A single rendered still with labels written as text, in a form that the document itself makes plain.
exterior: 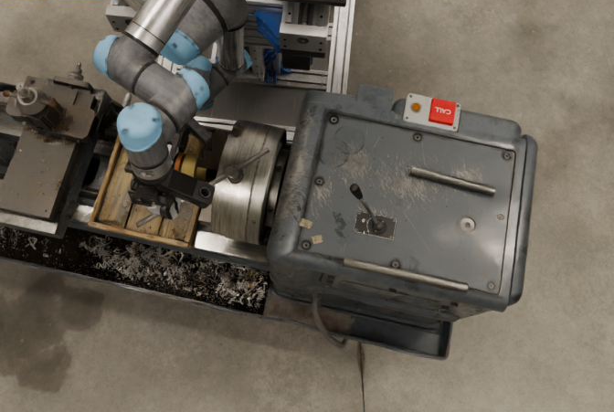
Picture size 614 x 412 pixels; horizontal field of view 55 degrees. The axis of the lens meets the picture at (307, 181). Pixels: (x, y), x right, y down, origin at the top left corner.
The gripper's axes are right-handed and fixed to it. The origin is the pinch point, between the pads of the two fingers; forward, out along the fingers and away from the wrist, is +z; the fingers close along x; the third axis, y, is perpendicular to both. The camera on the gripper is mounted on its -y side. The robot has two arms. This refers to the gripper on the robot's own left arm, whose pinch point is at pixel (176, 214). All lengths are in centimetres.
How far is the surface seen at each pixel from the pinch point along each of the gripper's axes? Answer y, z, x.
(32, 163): 52, 28, -19
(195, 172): 3.1, 13.9, -19.0
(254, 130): -10.7, 2.9, -28.2
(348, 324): -47, 76, -8
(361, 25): -30, 95, -165
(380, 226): -45.2, 1.3, -8.0
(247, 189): -12.9, 4.3, -12.0
